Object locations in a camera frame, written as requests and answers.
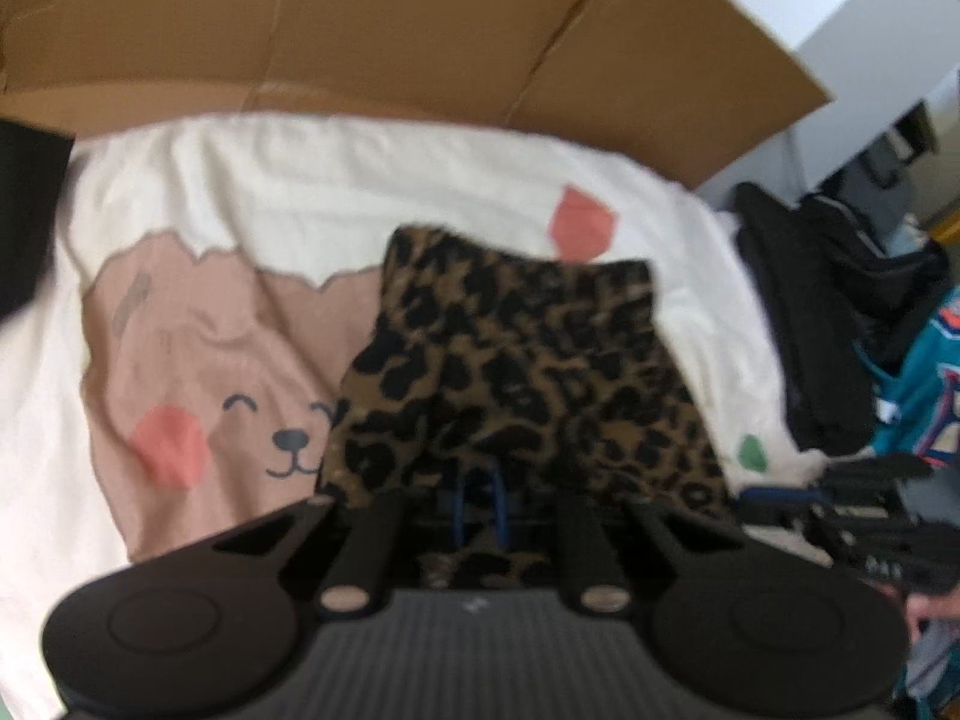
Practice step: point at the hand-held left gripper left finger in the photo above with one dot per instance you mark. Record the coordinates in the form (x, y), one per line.
(459, 525)

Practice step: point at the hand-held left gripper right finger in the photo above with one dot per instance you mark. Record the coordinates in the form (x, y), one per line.
(499, 519)

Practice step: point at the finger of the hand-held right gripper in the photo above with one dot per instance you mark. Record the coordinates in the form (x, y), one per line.
(877, 476)
(787, 521)

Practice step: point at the leopard print skirt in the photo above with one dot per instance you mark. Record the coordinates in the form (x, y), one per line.
(525, 360)

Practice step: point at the black garment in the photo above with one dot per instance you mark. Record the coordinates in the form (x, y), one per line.
(26, 225)

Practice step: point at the black clothes pile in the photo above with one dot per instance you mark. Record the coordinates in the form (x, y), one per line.
(817, 300)

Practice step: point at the person's right hand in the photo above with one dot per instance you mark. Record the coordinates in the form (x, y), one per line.
(934, 611)

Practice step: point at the teal sports jersey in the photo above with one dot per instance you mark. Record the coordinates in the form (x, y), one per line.
(919, 390)

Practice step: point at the dark furniture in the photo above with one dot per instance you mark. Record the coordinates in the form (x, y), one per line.
(896, 150)

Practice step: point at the white printed blanket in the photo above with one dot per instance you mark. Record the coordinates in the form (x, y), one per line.
(225, 187)

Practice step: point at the brown cardboard panel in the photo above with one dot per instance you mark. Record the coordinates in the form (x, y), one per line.
(375, 22)

